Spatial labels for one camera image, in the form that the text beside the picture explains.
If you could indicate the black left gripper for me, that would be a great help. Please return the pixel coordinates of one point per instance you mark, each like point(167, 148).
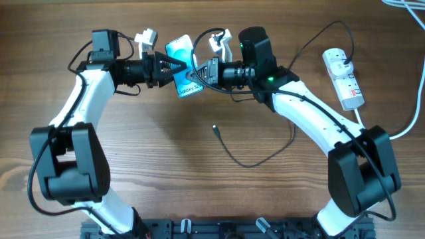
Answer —
point(151, 63)

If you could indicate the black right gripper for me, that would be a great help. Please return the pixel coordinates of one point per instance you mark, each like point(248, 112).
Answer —
point(214, 69)

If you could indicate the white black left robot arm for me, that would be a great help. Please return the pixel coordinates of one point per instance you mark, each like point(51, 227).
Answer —
point(69, 162)

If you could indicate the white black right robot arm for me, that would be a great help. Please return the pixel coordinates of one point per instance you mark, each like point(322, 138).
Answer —
point(362, 169)

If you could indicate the white USB charger plug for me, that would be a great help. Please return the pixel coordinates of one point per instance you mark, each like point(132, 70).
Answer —
point(338, 69)

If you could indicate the white power strip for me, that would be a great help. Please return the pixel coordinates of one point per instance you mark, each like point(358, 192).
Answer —
point(347, 88)

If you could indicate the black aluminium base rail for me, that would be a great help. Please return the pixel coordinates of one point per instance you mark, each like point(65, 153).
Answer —
point(286, 228)

